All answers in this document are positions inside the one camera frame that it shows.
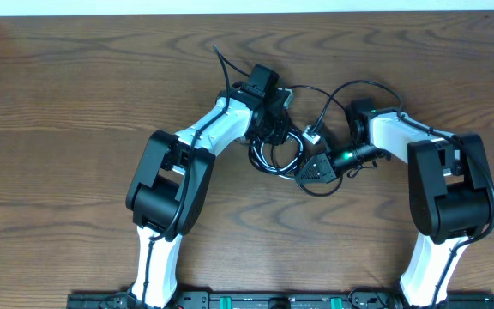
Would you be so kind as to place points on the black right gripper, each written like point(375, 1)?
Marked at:
point(325, 166)

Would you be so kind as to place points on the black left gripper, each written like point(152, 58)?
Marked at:
point(281, 136)

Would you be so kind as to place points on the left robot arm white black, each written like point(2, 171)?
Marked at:
point(168, 190)

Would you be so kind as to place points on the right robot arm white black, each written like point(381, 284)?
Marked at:
point(451, 193)

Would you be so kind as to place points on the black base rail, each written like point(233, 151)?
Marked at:
point(204, 300)

